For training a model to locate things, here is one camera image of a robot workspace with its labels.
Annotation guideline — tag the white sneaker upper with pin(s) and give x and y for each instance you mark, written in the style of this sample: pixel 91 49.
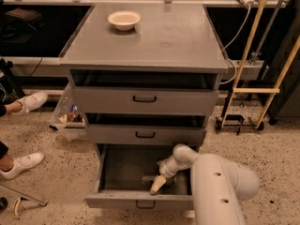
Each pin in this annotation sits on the white sneaker upper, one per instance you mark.
pixel 32 102

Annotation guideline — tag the grey middle drawer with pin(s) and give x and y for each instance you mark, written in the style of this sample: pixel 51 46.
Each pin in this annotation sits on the grey middle drawer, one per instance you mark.
pixel 145 135

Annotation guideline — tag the grey top drawer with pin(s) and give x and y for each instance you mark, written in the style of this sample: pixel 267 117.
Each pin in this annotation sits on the grey top drawer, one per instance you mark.
pixel 143 101

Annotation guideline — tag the white paper bowl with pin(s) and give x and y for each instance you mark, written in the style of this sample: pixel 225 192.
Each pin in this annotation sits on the white paper bowl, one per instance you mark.
pixel 124 20

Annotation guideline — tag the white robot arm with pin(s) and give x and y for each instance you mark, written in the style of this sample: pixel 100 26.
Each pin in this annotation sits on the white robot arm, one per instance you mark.
pixel 217 184

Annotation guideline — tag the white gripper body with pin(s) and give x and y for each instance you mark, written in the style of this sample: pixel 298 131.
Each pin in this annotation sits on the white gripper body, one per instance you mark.
pixel 167 171

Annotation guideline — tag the clear plastic water bottle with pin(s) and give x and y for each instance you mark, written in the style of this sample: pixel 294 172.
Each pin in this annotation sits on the clear plastic water bottle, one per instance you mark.
pixel 149 180

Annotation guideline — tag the white sneaker lower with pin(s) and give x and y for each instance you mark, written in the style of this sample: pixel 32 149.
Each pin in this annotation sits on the white sneaker lower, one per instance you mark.
pixel 22 164

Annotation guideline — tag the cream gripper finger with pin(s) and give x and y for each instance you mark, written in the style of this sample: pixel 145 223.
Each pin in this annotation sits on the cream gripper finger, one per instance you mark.
pixel 158 183

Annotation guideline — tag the grey drawer cabinet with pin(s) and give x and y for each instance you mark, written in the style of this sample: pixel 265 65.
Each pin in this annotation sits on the grey drawer cabinet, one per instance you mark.
pixel 172 47

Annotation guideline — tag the grey metal floor bar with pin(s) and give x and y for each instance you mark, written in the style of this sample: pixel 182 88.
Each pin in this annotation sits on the grey metal floor bar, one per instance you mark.
pixel 20 194

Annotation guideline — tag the yellow handled tool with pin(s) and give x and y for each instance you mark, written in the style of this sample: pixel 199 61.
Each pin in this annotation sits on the yellow handled tool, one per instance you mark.
pixel 17 205

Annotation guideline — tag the white sneaker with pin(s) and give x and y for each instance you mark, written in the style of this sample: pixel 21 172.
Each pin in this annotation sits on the white sneaker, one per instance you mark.
pixel 22 164
pixel 32 102

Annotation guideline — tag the grey bottom drawer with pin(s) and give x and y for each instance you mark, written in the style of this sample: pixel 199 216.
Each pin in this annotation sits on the grey bottom drawer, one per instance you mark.
pixel 119 181

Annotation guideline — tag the grey drawer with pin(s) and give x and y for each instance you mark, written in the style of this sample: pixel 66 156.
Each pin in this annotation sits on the grey drawer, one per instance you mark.
pixel 143 101
pixel 145 135
pixel 119 181

